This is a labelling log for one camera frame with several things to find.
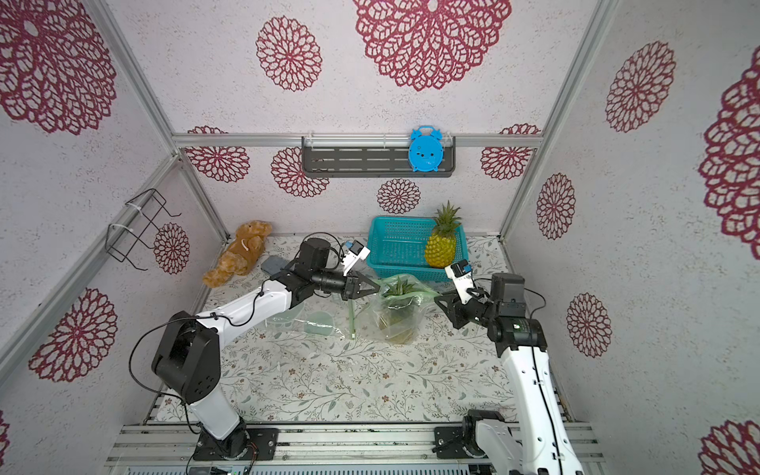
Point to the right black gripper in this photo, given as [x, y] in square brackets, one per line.
[454, 307]

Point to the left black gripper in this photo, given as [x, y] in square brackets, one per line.
[350, 285]

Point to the clear zip-top bag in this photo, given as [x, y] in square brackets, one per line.
[429, 294]
[316, 317]

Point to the brownish pineapple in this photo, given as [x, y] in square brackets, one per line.
[400, 307]

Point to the yellow pineapple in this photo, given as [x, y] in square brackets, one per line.
[441, 245]

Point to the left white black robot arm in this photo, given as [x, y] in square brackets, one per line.
[188, 359]

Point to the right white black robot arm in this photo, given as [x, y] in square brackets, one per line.
[534, 392]

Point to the teal plastic basket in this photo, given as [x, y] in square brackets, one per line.
[397, 246]

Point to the grey blue sponge block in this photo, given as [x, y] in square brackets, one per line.
[274, 264]

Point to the brown plush teddy bear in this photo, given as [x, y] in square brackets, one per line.
[241, 255]

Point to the blue alarm clock toy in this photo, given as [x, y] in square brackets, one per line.
[426, 149]

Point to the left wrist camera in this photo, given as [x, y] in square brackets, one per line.
[354, 253]

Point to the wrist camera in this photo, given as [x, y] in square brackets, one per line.
[354, 253]
[460, 273]

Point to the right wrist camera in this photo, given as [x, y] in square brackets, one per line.
[460, 273]

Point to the grey wall shelf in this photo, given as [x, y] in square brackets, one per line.
[384, 161]

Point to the black wire wall rack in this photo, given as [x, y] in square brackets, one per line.
[121, 239]

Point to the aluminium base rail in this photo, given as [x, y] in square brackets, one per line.
[412, 448]

